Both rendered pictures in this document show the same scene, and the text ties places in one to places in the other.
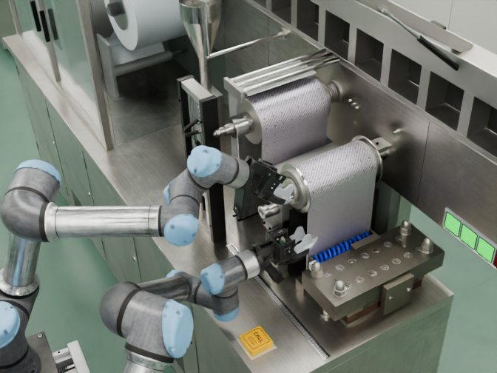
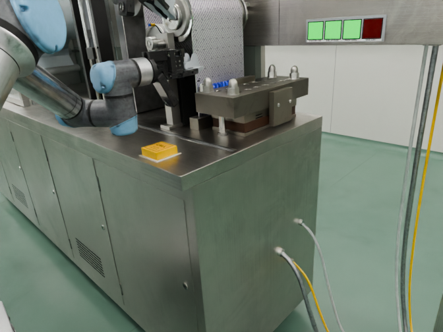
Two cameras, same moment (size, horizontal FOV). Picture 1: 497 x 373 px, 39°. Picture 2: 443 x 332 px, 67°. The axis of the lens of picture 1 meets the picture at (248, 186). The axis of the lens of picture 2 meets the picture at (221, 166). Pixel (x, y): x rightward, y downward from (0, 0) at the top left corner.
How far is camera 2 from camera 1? 1.32 m
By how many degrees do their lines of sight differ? 20
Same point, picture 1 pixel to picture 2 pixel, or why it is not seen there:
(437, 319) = (314, 140)
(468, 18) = not seen: hidden behind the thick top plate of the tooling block
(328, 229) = (211, 62)
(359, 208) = (233, 49)
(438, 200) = (298, 20)
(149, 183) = not seen: hidden behind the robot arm
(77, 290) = (16, 255)
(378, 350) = (275, 157)
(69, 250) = (13, 233)
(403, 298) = (286, 112)
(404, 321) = (292, 129)
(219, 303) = (114, 106)
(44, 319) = not seen: outside the picture
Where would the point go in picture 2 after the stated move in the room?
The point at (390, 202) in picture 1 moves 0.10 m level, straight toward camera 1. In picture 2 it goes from (254, 62) to (258, 64)
